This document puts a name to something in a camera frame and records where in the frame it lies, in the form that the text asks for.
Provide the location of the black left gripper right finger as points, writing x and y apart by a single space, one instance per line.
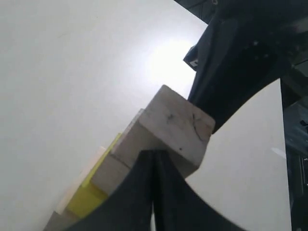
177 207

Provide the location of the yellow cube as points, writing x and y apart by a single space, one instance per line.
88 196

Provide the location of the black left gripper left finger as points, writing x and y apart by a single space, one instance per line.
129 207

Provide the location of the large wooden cube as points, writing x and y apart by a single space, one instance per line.
60 218

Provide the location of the small wooden cube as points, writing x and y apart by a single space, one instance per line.
169 122

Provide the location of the medium wooden cube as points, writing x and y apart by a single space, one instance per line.
111 171

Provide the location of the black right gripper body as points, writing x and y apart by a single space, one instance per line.
246 45

